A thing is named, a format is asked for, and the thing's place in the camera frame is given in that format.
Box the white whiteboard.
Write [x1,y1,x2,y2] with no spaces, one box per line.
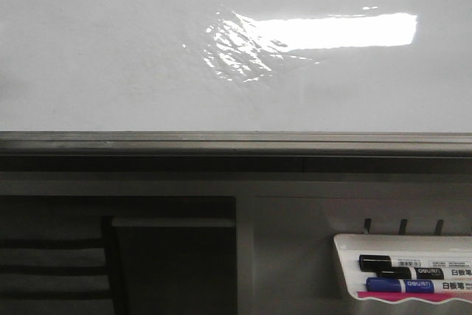
[1,0,471,132]

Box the upper black whiteboard marker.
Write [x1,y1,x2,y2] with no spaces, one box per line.
[358,254,472,271]

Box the black whiteboard marker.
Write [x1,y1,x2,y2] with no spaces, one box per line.
[358,254,472,271]
[375,266,472,280]

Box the blue whiteboard marker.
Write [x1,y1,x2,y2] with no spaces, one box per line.
[365,277,472,293]

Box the lower black whiteboard marker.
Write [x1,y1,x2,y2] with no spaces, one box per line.
[375,266,472,280]

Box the white plastic marker tray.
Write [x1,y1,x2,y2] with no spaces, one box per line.
[333,234,471,314]

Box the left black wall hook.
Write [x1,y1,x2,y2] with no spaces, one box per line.
[363,218,372,235]

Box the black wall hook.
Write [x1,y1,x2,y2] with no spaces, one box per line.
[398,218,408,235]
[434,219,444,236]
[363,218,372,235]

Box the middle black wall hook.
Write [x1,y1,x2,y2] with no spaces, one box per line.
[398,218,408,235]

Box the grey aluminium whiteboard frame rail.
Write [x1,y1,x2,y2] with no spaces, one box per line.
[1,131,471,174]

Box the right black wall hook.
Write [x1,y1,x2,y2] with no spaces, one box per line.
[434,219,444,236]

